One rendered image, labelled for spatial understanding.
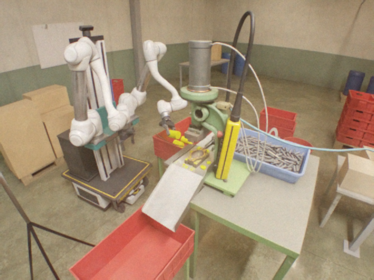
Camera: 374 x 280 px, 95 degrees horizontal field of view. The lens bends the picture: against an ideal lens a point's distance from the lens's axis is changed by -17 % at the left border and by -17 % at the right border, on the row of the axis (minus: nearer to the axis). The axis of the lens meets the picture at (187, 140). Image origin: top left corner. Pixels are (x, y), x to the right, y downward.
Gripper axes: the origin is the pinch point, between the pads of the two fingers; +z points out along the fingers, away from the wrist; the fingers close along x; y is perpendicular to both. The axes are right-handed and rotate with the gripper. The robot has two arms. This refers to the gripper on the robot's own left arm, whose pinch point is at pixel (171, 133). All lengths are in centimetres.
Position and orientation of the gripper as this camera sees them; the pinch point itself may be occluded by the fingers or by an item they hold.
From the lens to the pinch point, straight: 186.3
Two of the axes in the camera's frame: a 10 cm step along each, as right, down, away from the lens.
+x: 6.1, 1.6, 7.8
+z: 3.1, 8.5, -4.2
